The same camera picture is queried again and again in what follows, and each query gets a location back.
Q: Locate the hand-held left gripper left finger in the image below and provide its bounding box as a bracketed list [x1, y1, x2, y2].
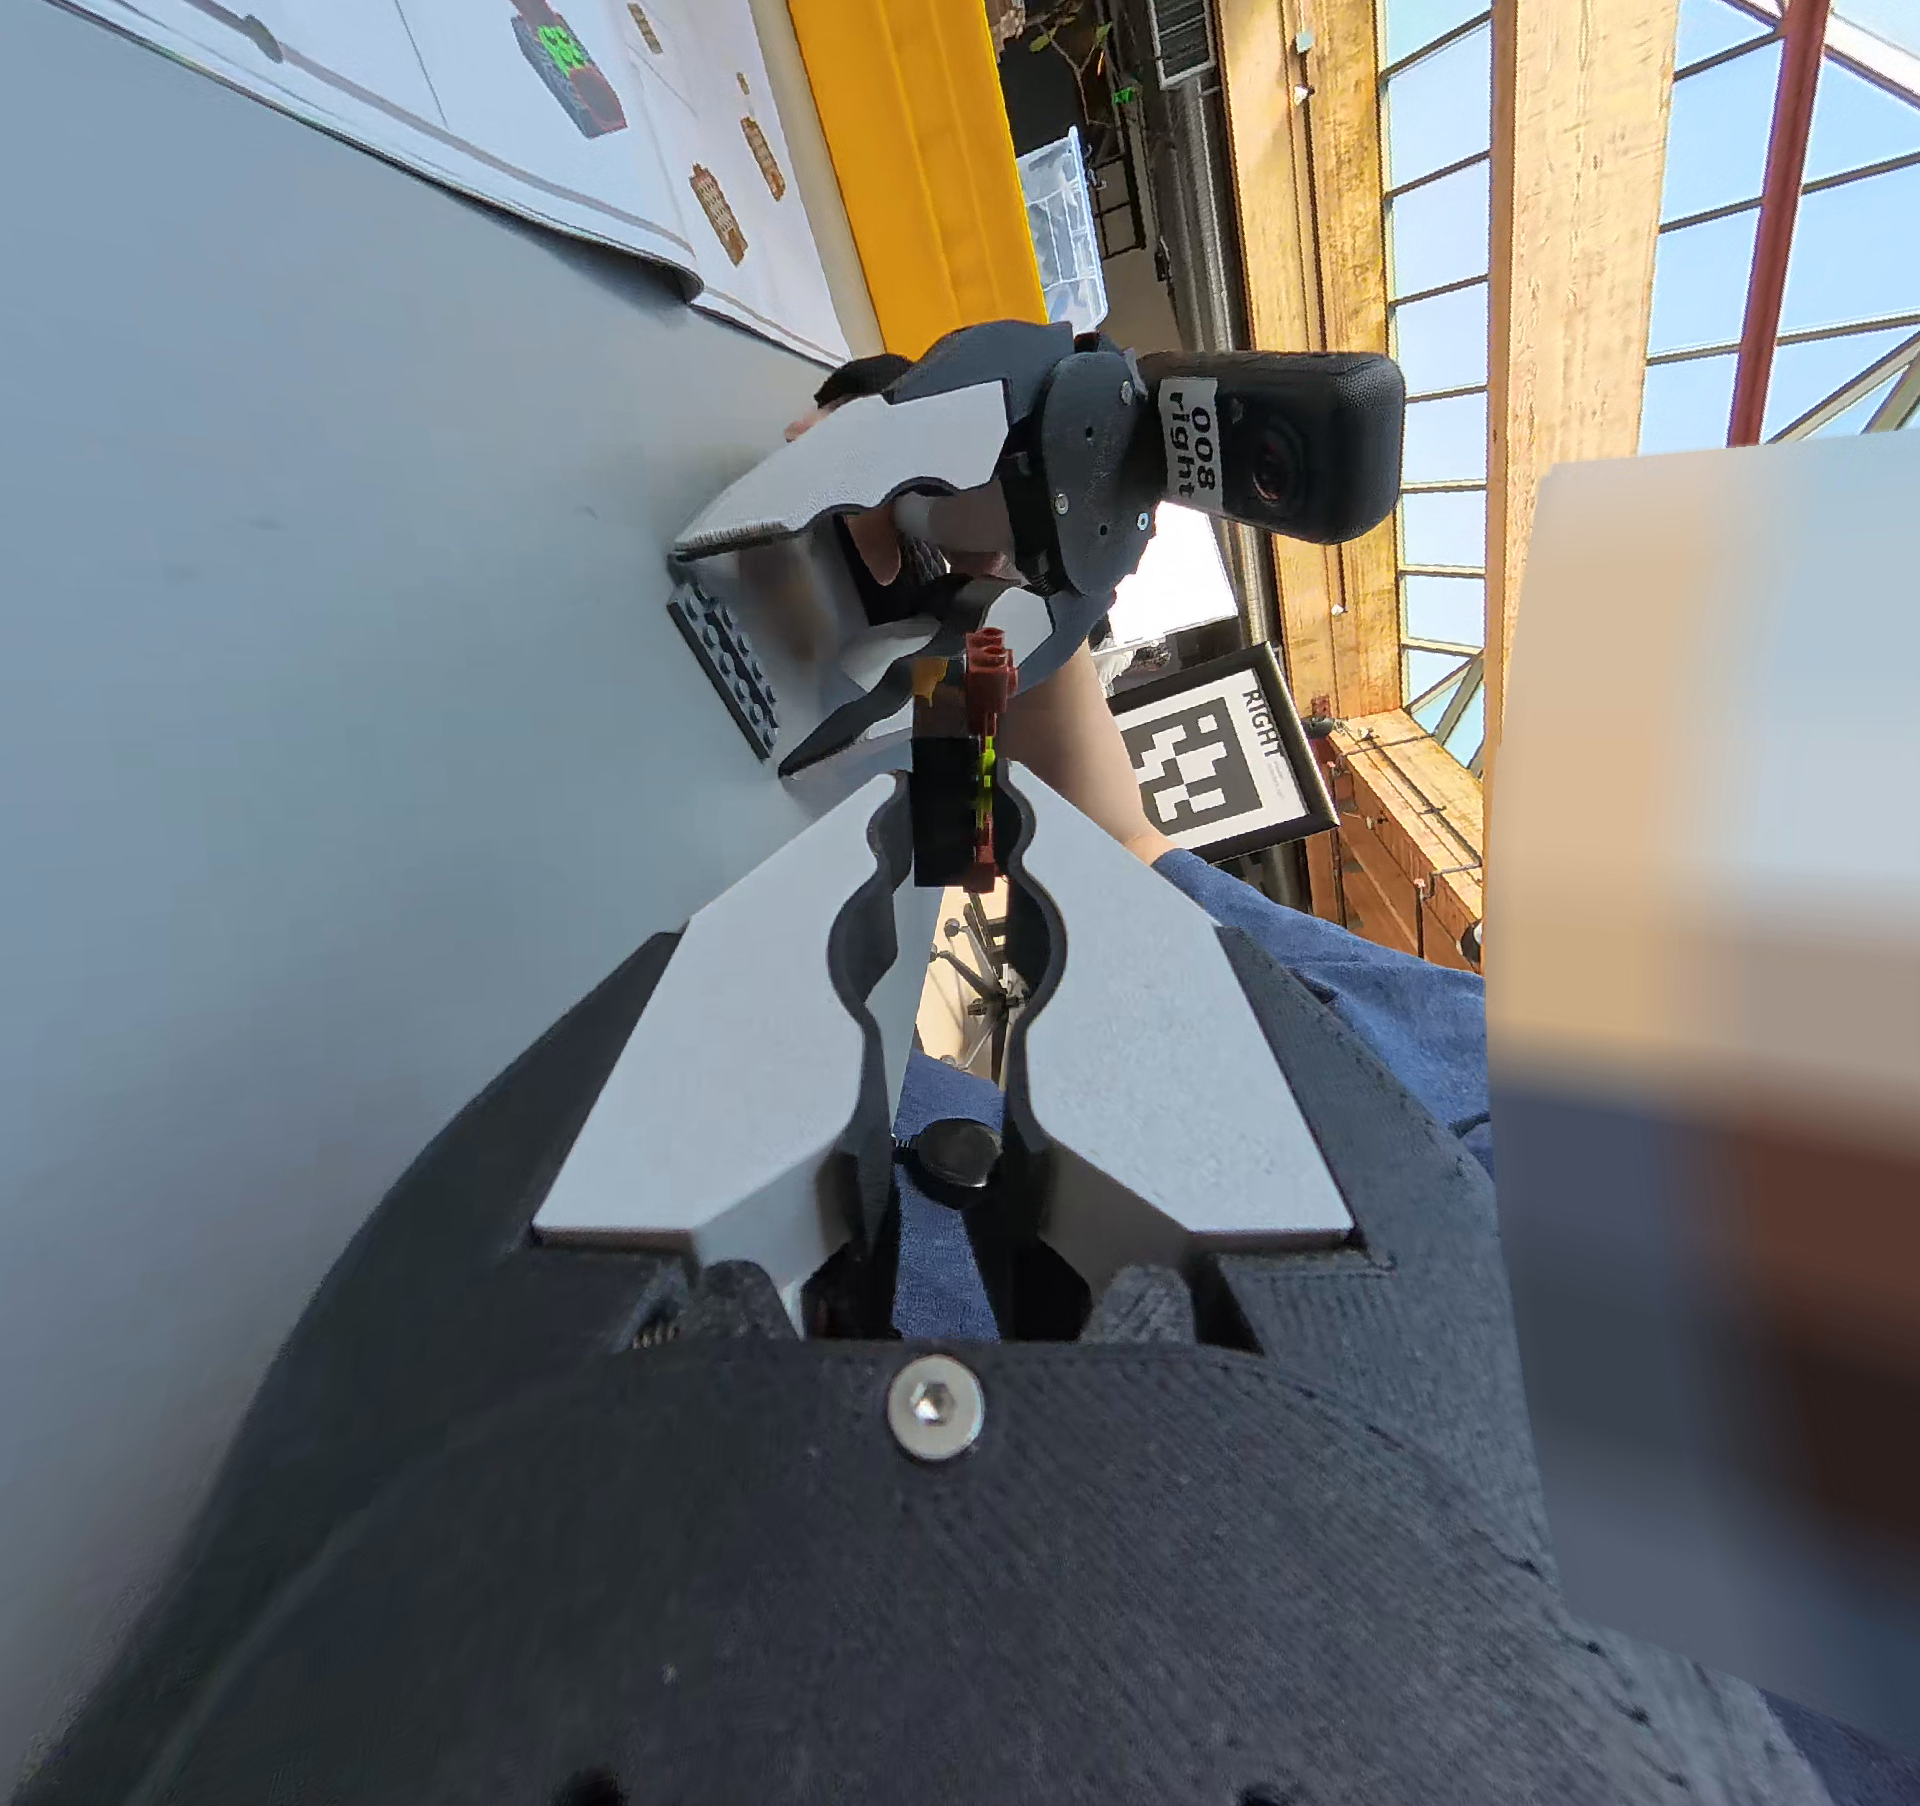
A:
[532, 771, 911, 1339]

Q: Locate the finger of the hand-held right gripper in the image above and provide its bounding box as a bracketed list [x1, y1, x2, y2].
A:
[670, 378, 1013, 563]
[683, 528, 1055, 782]

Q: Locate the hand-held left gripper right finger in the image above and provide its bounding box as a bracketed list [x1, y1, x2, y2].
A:
[990, 763, 1358, 1339]

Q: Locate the black toy brick plate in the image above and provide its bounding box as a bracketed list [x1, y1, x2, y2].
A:
[665, 578, 785, 762]

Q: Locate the brown black toy brick assembly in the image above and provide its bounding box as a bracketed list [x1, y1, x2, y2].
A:
[908, 629, 1021, 897]

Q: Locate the grey desk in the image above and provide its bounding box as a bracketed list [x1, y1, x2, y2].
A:
[0, 0, 962, 1779]

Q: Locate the person's right hand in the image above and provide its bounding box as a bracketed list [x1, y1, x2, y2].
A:
[843, 503, 962, 593]

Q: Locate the white light panel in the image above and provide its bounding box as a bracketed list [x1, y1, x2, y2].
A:
[1117, 501, 1246, 644]

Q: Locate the clear plastic storage box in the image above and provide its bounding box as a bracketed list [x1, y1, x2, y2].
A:
[1018, 127, 1114, 313]

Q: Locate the black framed tag sign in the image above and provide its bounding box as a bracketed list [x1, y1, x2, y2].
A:
[1107, 642, 1342, 865]

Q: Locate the yellow plastic bin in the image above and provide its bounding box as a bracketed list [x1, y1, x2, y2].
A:
[754, 0, 1052, 360]

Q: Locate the white instruction booklet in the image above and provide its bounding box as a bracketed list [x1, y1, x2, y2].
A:
[0, 0, 859, 368]

